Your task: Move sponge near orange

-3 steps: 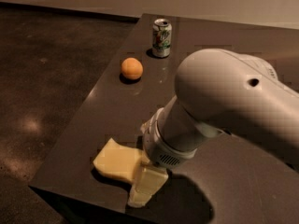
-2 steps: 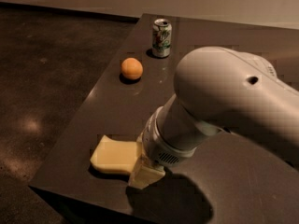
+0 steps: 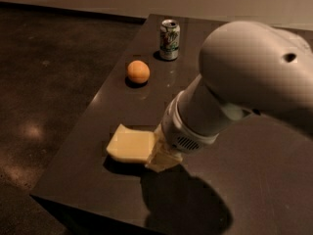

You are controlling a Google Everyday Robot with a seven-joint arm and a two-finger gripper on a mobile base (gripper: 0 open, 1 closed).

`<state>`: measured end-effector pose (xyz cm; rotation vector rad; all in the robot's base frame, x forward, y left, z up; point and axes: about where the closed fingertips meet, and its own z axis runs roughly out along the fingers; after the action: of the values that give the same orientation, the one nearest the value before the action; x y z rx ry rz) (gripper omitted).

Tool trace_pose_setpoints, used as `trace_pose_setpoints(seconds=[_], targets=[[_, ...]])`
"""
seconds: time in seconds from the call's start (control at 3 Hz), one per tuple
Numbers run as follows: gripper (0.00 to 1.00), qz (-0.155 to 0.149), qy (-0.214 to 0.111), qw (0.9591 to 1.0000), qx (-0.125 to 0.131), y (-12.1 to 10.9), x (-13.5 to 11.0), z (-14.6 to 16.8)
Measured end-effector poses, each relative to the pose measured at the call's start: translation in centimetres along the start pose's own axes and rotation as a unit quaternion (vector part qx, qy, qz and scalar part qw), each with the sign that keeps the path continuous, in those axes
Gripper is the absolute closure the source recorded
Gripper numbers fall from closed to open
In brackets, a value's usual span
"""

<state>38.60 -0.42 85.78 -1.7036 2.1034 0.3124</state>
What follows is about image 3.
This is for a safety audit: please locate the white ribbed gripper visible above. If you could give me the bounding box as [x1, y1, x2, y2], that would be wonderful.
[145, 92, 218, 172]

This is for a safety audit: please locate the yellow wavy sponge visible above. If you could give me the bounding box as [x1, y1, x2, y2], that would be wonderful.
[107, 124, 156, 164]

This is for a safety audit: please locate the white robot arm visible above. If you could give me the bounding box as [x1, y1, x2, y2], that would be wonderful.
[146, 22, 313, 172]

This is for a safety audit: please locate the orange fruit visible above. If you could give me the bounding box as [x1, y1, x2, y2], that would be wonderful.
[127, 60, 150, 84]

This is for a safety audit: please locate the green white soda can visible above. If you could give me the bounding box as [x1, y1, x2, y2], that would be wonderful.
[159, 19, 180, 61]

